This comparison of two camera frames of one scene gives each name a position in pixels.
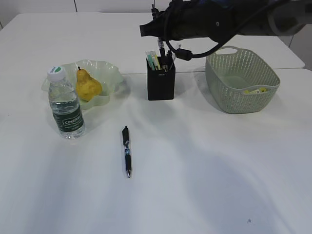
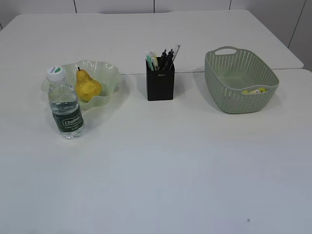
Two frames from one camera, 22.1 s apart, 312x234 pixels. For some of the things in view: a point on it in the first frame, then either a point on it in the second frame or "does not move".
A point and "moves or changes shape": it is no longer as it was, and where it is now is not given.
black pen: (155, 12) moves or changes shape
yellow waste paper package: (262, 89) does not move
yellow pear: (87, 87) does not move
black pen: (126, 138) to (170, 66)
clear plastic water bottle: (66, 108) does not move
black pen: (169, 59) does not move
